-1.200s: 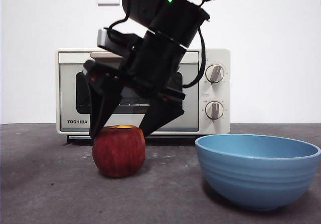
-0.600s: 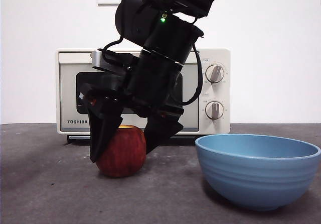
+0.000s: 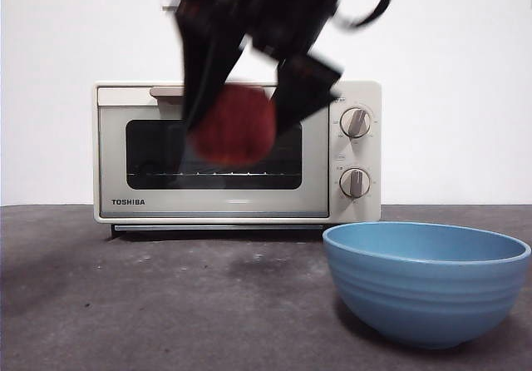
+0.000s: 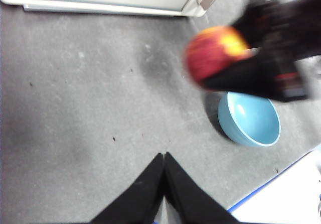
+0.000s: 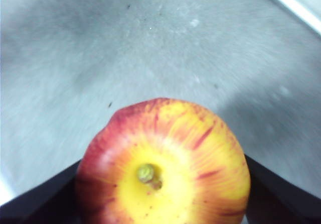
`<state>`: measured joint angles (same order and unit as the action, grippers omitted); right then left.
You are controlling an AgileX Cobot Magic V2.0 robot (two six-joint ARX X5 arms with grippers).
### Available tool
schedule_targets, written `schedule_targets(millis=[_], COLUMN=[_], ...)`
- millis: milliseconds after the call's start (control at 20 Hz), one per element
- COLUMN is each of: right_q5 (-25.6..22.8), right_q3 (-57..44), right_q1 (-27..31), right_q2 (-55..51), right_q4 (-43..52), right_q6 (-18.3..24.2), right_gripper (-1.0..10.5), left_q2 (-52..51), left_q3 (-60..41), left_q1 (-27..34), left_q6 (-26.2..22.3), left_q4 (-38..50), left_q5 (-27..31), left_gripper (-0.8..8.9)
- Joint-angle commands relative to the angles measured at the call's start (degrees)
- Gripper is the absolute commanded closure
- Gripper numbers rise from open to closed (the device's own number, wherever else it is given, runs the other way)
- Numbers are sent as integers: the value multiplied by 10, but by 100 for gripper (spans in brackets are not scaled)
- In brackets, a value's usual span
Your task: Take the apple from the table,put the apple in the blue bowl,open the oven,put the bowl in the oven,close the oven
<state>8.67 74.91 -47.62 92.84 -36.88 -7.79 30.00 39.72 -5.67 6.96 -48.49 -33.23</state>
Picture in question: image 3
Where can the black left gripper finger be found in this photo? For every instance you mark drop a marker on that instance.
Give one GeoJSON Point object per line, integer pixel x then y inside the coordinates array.
{"type": "Point", "coordinates": [203, 71]}
{"type": "Point", "coordinates": [301, 92]}

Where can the red apple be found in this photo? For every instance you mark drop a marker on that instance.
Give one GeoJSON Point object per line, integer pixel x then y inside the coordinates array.
{"type": "Point", "coordinates": [237, 134]}

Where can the blue ribbed bowl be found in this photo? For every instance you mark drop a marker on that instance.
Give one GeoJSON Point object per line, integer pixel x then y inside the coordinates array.
{"type": "Point", "coordinates": [424, 288]}

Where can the cream Toshiba toaster oven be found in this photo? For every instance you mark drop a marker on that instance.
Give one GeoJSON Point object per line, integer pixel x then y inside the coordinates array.
{"type": "Point", "coordinates": [374, 154]}

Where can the beige temperature knob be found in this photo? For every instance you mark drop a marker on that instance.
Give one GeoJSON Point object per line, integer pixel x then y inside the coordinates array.
{"type": "Point", "coordinates": [356, 122]}

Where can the beige timer knob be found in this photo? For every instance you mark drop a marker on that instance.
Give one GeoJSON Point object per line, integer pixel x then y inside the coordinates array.
{"type": "Point", "coordinates": [355, 183]}

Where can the metal crumb tray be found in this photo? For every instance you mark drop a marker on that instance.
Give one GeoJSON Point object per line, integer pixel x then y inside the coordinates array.
{"type": "Point", "coordinates": [208, 227]}

